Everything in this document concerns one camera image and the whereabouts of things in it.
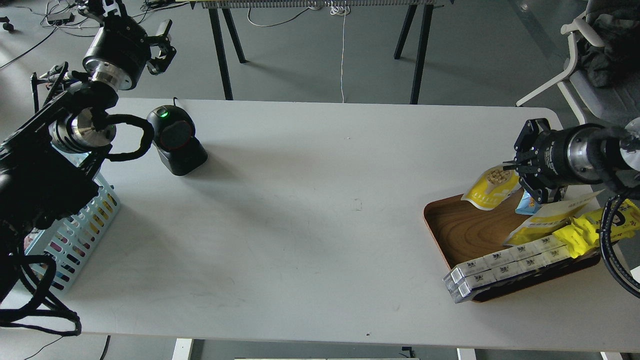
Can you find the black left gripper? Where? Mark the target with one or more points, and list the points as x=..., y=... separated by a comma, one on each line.
x=121, y=43

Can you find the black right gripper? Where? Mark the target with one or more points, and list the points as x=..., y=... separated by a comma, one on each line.
x=560, y=159

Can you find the yellow nut snack pouch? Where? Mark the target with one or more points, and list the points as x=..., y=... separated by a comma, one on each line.
x=494, y=186

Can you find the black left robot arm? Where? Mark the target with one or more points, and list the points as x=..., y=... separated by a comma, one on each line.
x=49, y=164

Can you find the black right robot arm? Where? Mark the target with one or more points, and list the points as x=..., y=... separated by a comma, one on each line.
x=588, y=154

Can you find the blue snack bag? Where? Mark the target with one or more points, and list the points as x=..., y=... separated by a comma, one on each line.
x=527, y=205

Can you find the yellow cartoon snack bag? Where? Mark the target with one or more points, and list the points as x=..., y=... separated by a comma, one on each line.
x=581, y=236

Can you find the long white snack box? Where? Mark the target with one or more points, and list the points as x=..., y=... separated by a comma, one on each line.
x=505, y=267

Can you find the light blue plastic basket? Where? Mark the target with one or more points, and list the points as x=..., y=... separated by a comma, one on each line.
x=71, y=241

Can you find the yellow white flat pouch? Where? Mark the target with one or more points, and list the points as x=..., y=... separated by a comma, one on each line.
x=551, y=217

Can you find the brown wooden tray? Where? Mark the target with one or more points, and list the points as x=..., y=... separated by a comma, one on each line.
x=463, y=232

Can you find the grey office chair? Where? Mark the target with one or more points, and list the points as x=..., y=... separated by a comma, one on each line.
x=617, y=104

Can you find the black barcode scanner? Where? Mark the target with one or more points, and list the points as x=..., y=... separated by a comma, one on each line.
x=174, y=138

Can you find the dark jacket on chair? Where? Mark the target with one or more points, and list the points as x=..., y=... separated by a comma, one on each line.
x=617, y=22

